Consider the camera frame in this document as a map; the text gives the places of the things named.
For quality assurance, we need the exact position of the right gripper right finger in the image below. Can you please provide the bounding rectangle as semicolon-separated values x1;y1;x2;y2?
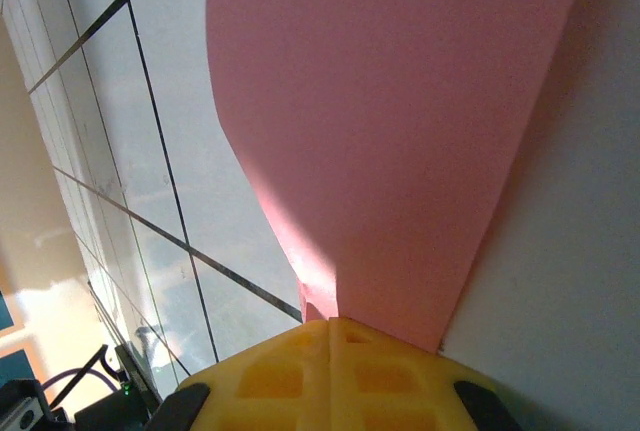
329;317;507;431

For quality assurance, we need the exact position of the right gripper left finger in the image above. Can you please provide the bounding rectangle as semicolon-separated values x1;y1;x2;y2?
158;317;332;431

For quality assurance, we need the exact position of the pink paper sheet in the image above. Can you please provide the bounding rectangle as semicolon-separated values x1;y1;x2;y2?
203;0;595;355

